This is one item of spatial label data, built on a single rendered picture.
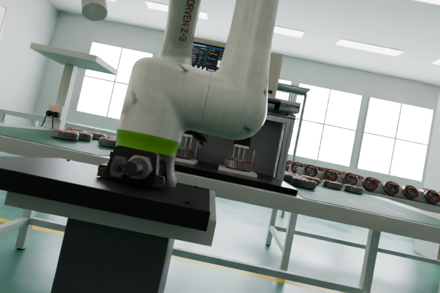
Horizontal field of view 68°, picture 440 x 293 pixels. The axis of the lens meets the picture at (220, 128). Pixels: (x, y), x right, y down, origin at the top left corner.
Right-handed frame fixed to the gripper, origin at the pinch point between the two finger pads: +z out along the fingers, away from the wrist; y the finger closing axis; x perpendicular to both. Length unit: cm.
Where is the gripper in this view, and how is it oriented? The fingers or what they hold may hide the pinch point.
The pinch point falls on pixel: (182, 142)
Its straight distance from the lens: 131.3
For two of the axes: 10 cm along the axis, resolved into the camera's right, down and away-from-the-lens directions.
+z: -0.6, 5.4, 8.4
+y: 9.8, 1.9, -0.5
